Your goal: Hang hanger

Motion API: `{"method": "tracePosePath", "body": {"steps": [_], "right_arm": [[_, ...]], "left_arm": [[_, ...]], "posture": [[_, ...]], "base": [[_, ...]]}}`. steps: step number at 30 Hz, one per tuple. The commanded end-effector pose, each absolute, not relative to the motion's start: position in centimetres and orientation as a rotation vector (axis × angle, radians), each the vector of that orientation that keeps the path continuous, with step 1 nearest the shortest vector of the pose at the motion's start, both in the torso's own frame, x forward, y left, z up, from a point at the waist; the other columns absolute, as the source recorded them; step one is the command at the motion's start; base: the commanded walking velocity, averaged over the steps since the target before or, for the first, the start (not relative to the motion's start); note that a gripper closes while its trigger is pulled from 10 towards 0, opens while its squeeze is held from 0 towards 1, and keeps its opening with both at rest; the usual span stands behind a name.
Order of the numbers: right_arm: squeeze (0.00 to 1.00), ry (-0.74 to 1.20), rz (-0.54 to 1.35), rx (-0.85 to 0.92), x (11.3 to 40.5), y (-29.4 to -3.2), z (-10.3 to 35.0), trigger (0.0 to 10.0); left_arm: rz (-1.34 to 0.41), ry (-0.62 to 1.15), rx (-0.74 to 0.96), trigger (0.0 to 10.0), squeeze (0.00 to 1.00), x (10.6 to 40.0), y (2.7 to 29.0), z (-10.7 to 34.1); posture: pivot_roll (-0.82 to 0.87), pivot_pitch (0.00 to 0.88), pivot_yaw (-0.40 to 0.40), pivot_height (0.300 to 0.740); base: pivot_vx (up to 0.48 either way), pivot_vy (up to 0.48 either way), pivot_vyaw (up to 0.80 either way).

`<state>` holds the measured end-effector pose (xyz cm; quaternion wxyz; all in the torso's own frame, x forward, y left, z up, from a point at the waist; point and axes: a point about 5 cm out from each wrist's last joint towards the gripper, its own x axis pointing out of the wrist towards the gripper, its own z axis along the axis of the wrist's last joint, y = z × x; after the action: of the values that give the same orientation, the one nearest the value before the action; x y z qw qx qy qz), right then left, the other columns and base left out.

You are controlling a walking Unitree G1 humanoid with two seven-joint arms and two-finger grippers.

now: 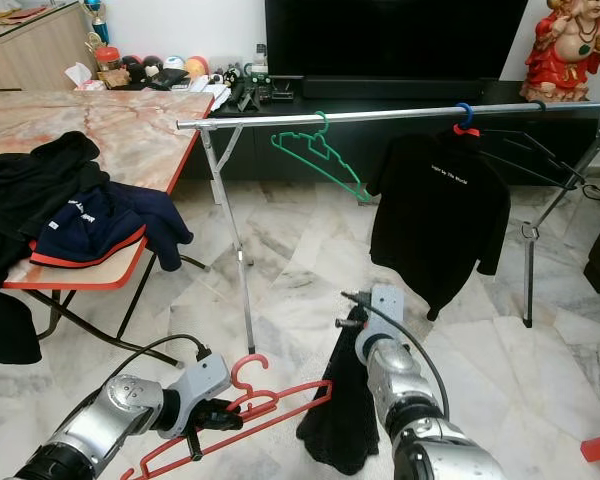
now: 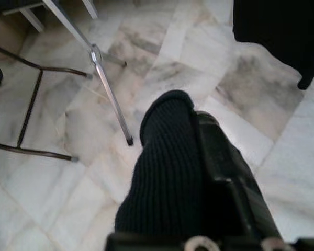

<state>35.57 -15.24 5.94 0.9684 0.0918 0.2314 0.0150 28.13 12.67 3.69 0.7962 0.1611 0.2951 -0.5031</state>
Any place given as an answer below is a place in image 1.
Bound red plastic hanger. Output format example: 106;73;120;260
120;352;334;480

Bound green plastic hanger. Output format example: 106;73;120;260
270;110;375;205

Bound blue plastic hanger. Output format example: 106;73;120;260
455;101;478;132

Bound black plastic hanger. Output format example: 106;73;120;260
480;125;591;196

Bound black T-shirt red collar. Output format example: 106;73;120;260
367;125;513;321

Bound black TV console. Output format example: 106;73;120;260
185;78;600;186

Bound silver metal clothes rack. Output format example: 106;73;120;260
176;98;600;356

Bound navy garment red trim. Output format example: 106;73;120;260
30;180;186;271

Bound black soundbar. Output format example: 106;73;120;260
300;75;486;101

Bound white paper stack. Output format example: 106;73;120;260
190;75;233;109

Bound clear plastic bottle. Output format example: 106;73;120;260
250;43;269;81

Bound black hoodie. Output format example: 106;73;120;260
0;130;116;366

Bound black flat television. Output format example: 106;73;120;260
264;0;531;81

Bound orange yellow ball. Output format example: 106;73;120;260
185;55;211;79

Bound marble top folding table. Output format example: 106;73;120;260
0;90;214;366

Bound red laughing Buddha statue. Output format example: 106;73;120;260
520;0;600;103

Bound red lid jar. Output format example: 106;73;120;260
95;45;126;91

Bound white tissue pack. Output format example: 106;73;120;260
65;62;101;91

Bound light wooden cabinet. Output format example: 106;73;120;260
0;5;96;93

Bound blue gold trophy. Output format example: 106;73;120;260
82;0;109;46

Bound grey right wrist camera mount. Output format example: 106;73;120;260
362;283;406;341

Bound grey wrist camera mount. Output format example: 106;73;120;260
362;283;406;341
162;350;233;438

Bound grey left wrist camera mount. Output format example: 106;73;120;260
162;350;233;438

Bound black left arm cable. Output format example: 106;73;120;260
100;333;213;396

